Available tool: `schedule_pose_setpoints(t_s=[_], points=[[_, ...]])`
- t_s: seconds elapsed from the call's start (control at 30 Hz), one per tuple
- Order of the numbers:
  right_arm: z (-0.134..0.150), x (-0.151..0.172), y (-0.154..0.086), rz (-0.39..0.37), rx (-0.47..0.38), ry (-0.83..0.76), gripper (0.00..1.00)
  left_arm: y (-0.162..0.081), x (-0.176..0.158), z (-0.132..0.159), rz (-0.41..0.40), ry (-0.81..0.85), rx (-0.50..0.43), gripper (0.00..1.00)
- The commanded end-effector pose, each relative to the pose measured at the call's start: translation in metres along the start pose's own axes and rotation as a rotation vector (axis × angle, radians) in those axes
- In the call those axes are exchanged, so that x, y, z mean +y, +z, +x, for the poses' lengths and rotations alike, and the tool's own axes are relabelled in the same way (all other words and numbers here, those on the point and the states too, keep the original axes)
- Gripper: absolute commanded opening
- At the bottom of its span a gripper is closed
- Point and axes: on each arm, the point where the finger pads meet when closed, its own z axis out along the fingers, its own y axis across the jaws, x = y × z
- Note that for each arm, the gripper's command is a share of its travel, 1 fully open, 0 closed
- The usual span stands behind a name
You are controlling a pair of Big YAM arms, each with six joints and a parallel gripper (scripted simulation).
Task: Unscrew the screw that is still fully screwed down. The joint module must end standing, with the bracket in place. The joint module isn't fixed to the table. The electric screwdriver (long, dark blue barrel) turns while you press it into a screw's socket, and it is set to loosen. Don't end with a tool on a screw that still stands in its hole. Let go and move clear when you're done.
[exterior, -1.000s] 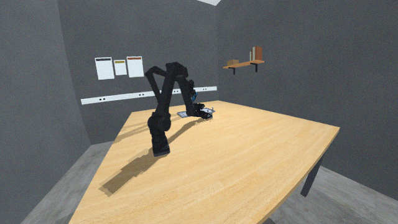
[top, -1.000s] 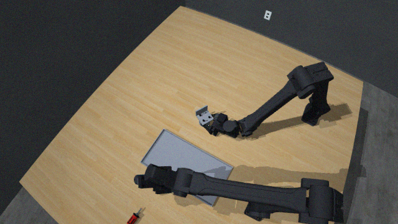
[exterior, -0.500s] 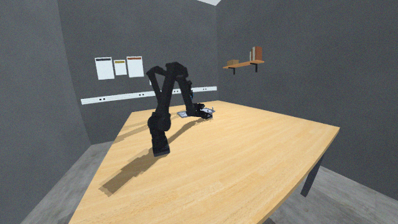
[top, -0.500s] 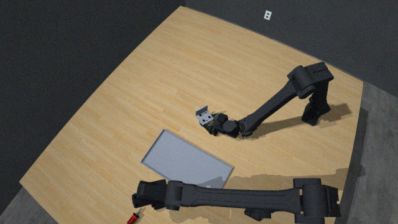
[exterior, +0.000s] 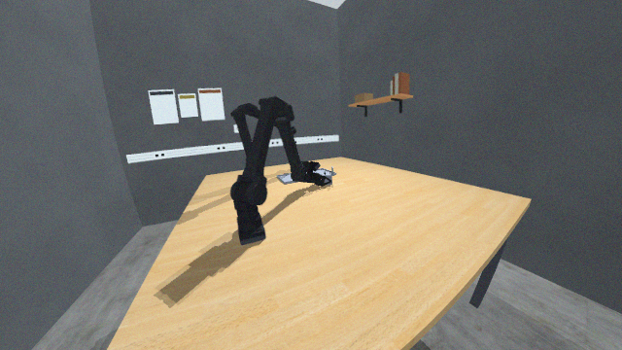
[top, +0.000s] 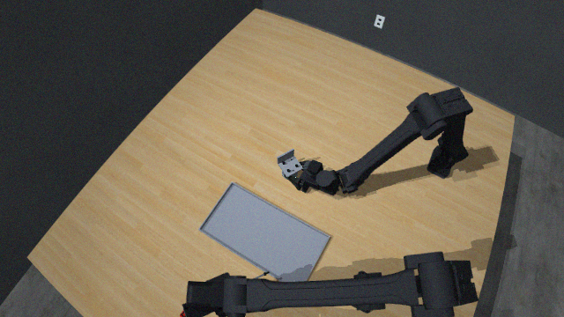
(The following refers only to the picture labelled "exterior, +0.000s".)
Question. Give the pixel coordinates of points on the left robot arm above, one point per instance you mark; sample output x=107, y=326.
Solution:
x=240, y=120

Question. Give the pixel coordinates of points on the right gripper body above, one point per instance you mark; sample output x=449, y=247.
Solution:
x=317, y=182

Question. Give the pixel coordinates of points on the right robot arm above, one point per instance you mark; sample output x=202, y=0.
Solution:
x=247, y=195

